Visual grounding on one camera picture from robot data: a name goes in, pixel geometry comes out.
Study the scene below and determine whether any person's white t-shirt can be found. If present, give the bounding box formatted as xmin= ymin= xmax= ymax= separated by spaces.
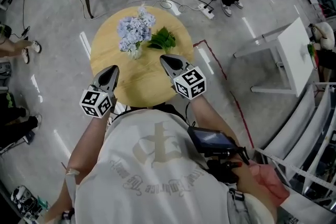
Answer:
xmin=62 ymin=109 xmax=279 ymax=224

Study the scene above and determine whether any white shelving rack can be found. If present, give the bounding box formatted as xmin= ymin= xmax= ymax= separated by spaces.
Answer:
xmin=251 ymin=82 xmax=336 ymax=218

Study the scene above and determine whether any white square side table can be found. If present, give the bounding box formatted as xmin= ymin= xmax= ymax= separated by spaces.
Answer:
xmin=233 ymin=17 xmax=316 ymax=98

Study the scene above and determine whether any pink cloth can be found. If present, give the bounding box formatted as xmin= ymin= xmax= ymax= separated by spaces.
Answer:
xmin=249 ymin=161 xmax=290 ymax=205

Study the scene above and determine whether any blue artificial hydrangea flower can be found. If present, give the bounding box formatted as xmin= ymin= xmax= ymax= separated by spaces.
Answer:
xmin=117 ymin=2 xmax=157 ymax=60

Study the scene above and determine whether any white power strip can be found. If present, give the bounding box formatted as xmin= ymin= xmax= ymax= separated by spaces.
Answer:
xmin=197 ymin=3 xmax=215 ymax=19

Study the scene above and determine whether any person's left forearm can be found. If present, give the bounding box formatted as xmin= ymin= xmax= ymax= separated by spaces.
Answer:
xmin=43 ymin=116 xmax=111 ymax=224

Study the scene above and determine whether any small green plant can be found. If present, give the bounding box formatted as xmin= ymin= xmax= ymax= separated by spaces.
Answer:
xmin=307 ymin=43 xmax=318 ymax=63

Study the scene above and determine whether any person's right forearm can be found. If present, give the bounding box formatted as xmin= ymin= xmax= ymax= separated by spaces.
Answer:
xmin=187 ymin=97 xmax=279 ymax=224

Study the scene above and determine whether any green artificial leafy plant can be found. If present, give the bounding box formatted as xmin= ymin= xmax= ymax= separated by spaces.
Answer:
xmin=146 ymin=26 xmax=176 ymax=55

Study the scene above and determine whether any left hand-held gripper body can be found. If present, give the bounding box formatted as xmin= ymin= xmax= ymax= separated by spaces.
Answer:
xmin=79 ymin=84 xmax=118 ymax=120

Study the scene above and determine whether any small black monitor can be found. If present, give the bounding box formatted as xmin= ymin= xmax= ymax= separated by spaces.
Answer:
xmin=187 ymin=125 xmax=250 ymax=184

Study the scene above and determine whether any white ribbed vase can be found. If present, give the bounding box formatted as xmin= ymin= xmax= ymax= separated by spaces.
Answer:
xmin=127 ymin=44 xmax=143 ymax=60

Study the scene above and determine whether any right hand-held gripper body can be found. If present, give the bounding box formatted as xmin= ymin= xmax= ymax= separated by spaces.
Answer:
xmin=173 ymin=66 xmax=208 ymax=101

